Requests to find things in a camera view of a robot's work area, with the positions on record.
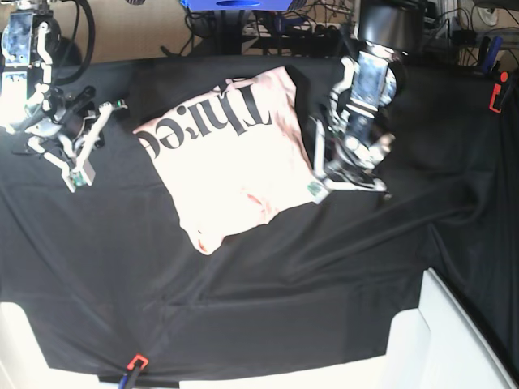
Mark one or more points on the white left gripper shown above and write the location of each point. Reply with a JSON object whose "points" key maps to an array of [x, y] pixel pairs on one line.
{"points": [[351, 167]]}

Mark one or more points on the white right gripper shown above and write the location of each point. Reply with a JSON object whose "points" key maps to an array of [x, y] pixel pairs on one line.
{"points": [[68, 142]]}

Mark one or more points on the pale pink T-shirt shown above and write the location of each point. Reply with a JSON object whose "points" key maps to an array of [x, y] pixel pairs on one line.
{"points": [[232, 158]]}

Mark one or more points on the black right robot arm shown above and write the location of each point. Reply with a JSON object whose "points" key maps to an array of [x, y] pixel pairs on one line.
{"points": [[32, 56]]}

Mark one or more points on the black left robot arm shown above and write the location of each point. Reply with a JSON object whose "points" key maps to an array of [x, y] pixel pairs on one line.
{"points": [[385, 32]]}

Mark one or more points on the black table cloth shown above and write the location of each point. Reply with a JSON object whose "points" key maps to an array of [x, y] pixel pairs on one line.
{"points": [[106, 272]]}

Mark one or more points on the black power strip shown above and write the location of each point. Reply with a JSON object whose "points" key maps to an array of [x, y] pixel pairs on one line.
{"points": [[296, 29]]}

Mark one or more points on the blue plastic base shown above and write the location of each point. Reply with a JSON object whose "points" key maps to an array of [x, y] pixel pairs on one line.
{"points": [[254, 5]]}

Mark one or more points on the red blue tool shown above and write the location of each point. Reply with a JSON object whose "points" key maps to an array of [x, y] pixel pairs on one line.
{"points": [[134, 368]]}

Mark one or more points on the red bracket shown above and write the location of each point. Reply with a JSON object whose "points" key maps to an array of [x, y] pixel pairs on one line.
{"points": [[495, 104]]}

